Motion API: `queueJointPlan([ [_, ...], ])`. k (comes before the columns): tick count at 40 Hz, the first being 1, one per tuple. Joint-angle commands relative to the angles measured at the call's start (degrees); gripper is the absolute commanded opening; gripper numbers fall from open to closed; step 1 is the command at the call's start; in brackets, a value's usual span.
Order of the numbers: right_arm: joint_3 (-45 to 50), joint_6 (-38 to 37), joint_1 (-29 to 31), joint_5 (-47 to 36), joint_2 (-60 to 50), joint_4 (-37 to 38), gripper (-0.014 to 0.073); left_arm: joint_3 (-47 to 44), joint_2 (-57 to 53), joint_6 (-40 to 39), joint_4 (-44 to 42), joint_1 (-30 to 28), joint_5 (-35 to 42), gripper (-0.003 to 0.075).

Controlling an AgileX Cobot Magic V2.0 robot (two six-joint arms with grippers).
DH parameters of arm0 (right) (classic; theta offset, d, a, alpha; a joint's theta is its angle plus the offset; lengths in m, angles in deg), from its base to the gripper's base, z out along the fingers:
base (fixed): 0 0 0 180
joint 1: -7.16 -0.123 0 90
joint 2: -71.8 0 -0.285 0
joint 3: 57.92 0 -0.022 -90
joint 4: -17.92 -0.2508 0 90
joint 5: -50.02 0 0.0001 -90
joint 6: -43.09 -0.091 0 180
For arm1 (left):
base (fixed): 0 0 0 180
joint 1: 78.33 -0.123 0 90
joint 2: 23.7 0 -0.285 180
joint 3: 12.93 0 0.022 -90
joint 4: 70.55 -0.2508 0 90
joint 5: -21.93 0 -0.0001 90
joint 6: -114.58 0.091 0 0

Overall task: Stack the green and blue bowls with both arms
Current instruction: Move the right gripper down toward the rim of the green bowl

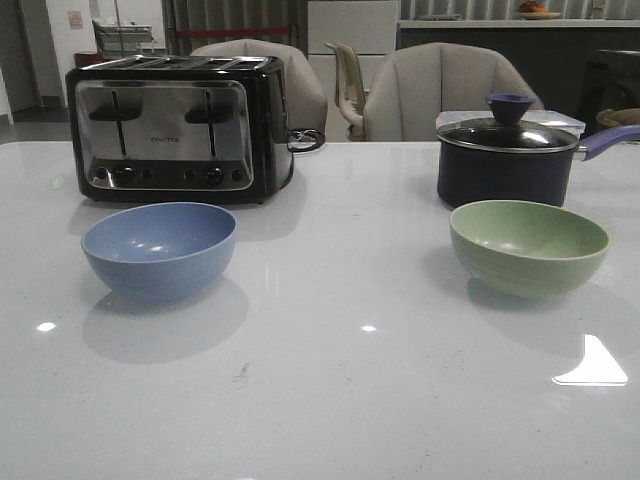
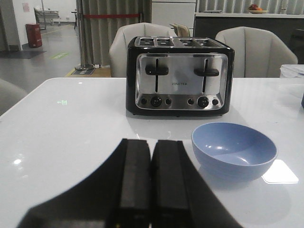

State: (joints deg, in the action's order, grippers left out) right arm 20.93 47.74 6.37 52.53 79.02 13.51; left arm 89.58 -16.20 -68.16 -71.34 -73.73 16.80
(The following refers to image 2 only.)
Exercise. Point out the fruit bowl on counter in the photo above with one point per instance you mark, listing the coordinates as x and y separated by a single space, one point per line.
255 9

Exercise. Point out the black silver four-slot toaster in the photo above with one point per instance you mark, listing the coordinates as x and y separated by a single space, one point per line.
174 76

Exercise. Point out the blue bowl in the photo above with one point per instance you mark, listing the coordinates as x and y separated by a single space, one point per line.
233 151

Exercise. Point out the clear plastic storage box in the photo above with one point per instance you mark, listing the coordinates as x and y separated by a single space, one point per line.
292 71

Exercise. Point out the beige armchair right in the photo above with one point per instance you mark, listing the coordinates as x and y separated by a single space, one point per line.
258 52

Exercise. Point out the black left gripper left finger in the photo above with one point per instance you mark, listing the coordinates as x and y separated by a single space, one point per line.
115 195

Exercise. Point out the dark counter cabinet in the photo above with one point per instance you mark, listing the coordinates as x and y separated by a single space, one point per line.
289 28

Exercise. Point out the beige armchair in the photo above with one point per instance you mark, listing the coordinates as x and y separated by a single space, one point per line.
124 40
258 52

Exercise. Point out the beige plastic chair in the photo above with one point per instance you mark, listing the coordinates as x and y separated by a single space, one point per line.
181 30

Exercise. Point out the red bin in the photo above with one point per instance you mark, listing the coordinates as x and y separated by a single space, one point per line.
33 35

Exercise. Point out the beige armchair left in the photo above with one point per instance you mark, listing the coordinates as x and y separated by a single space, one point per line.
124 40

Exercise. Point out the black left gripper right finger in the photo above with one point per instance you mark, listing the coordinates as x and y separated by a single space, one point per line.
180 196

